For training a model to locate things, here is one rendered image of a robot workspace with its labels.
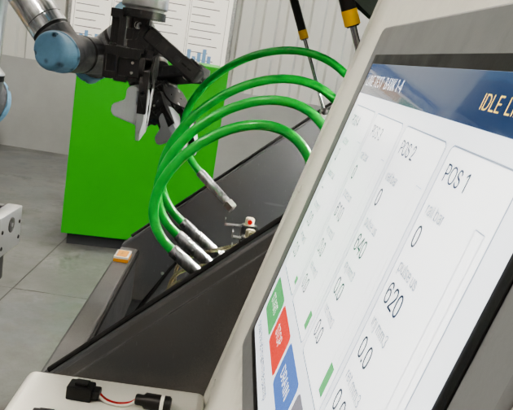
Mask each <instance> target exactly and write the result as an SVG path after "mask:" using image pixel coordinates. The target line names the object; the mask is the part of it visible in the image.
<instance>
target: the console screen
mask: <svg viewBox="0 0 513 410"><path fill-rule="evenodd" d="M512 408H513V2H510V3H506V4H502V5H497V6H493V7H486V8H481V9H477V10H473V11H465V12H461V13H457V14H452V15H445V16H441V17H436V18H432V19H428V20H420V21H416V22H412V23H408V24H400V25H396V26H392V27H387V28H385V29H384V30H383V32H382V33H381V35H380V37H379V40H378V41H377V44H376V46H375V48H374V51H373V53H372V55H371V57H370V60H369V62H368V64H367V66H366V69H365V71H364V73H363V75H362V78H361V80H360V82H359V84H358V86H357V89H356V91H355V93H354V95H353V98H352V100H351V102H350V104H349V107H348V109H347V111H346V113H345V115H344V118H343V120H342V122H341V124H340V127H339V129H338V131H337V133H336V136H335V138H334V140H333V143H332V144H331V147H330V150H329V151H328V153H327V157H326V158H325V160H324V162H323V165H322V167H321V169H320V172H319V174H318V176H317V179H316V181H315V182H314V184H313V188H312V189H311V191H310V193H309V197H308V198H307V200H306V203H305V205H304V207H303V210H302V212H301V214H300V217H299V219H298V221H297V222H296V226H295V228H294V229H293V231H292V235H291V237H290V238H289V241H288V243H287V245H286V248H285V250H284V252H283V255H282V257H281V259H280V261H279V263H278V266H277V268H276V270H275V272H274V275H273V277H272V279H271V281H270V283H269V286H268V288H267V290H266V292H265V295H264V297H263V299H262V301H261V304H260V306H259V308H258V310H257V312H256V315H255V317H254V319H253V321H252V324H251V326H250V328H249V330H248V333H247V335H246V337H245V339H244V341H243V350H242V410H511V409H512Z"/></svg>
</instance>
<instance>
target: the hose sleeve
mask: <svg viewBox="0 0 513 410"><path fill-rule="evenodd" d="M196 176H197V177H198V178H199V179H200V180H201V181H202V182H203V183H204V184H205V185H206V186H207V187H208V189H209V190H210V191H211V192H212V193H213V194H214V195H215V197H216V198H217V199H218V201H219V202H221V204H222V205H224V204H225V203H226V202H227V201H229V200H230V198H229V197H228V196H227V194H226V193H225V192H224V191H223V190H222V189H221V188H220V187H219V186H218V184H217V183H216V182H215V181H214V180H213V179H212V178H211V177H210V176H209V175H208V173H207V172H205V171H204V169H201V170H199V171H198V172H197V175H196Z"/></svg>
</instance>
